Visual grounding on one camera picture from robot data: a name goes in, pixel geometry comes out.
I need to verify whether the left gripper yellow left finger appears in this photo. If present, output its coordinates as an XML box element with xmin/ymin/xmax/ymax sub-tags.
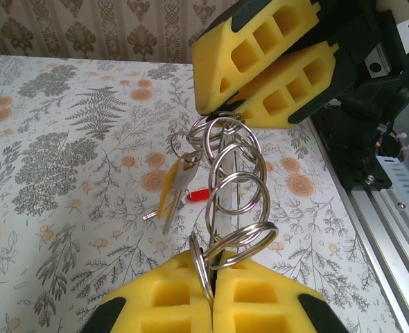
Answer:
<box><xmin>81</xmin><ymin>250</ymin><xmax>215</xmax><ymax>333</ymax></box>

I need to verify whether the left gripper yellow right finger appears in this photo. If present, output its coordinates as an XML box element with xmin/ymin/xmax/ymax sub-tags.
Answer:
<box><xmin>213</xmin><ymin>251</ymin><xmax>348</xmax><ymax>333</ymax></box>

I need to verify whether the silver split key ring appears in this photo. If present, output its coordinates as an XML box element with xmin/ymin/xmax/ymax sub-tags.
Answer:
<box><xmin>203</xmin><ymin>117</ymin><xmax>261</xmax><ymax>167</ymax></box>
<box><xmin>209</xmin><ymin>142</ymin><xmax>268</xmax><ymax>214</ymax></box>
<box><xmin>189</xmin><ymin>231</ymin><xmax>215</xmax><ymax>308</ymax></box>
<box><xmin>204</xmin><ymin>221</ymin><xmax>279</xmax><ymax>268</ymax></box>
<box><xmin>188</xmin><ymin>116</ymin><xmax>226</xmax><ymax>153</ymax></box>
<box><xmin>205</xmin><ymin>172</ymin><xmax>270</xmax><ymax>246</ymax></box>

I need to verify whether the silver metal key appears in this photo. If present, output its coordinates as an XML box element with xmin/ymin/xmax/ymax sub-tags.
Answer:
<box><xmin>141</xmin><ymin>203</ymin><xmax>191</xmax><ymax>222</ymax></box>
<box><xmin>162</xmin><ymin>155</ymin><xmax>199</xmax><ymax>237</ymax></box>

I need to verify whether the large oblong metal keyring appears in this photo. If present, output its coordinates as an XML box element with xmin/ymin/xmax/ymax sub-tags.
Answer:
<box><xmin>209</xmin><ymin>110</ymin><xmax>242</xmax><ymax>244</ymax></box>

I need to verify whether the red plastic key tag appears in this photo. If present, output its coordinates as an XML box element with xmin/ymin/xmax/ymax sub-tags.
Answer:
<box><xmin>186</xmin><ymin>188</ymin><xmax>211</xmax><ymax>205</ymax></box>

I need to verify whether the yellow plastic key tag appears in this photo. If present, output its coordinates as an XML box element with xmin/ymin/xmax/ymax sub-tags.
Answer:
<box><xmin>157</xmin><ymin>158</ymin><xmax>186</xmax><ymax>219</ymax></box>

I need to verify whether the floral patterned table sheet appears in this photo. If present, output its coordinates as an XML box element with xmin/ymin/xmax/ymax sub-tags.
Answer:
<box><xmin>0</xmin><ymin>53</ymin><xmax>409</xmax><ymax>333</ymax></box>

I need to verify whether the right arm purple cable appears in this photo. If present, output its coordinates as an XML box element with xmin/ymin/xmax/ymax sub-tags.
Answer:
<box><xmin>388</xmin><ymin>126</ymin><xmax>409</xmax><ymax>162</ymax></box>

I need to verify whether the long aluminium base rail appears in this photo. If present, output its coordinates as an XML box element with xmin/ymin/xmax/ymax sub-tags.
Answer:
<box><xmin>311</xmin><ymin>114</ymin><xmax>409</xmax><ymax>333</ymax></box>

